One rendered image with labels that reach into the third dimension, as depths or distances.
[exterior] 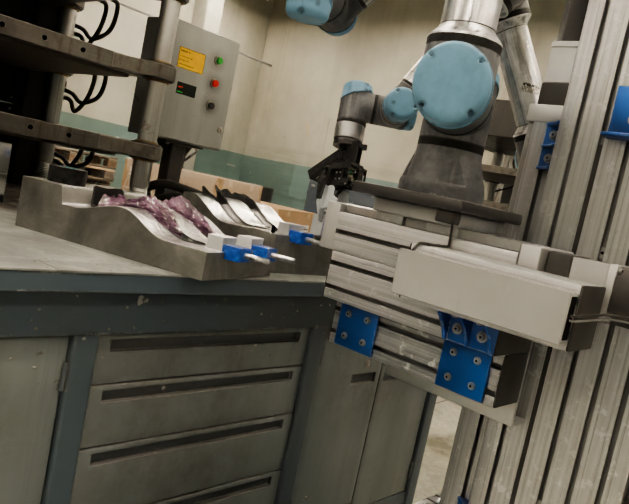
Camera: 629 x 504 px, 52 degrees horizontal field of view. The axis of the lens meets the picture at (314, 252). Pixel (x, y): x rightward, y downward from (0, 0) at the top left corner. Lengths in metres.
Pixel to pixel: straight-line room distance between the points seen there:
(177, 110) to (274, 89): 8.42
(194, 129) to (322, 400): 1.10
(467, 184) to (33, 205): 0.91
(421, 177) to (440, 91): 0.18
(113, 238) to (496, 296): 0.77
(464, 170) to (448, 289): 0.26
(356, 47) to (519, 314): 9.11
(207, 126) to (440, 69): 1.51
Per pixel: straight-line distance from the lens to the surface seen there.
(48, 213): 1.48
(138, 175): 2.12
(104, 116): 9.23
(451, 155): 1.12
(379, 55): 9.63
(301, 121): 10.20
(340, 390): 1.81
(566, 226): 1.21
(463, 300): 0.93
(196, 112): 2.37
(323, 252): 1.60
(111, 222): 1.35
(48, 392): 1.26
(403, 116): 1.50
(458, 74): 0.99
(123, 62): 2.12
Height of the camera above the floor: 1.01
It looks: 6 degrees down
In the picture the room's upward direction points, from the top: 12 degrees clockwise
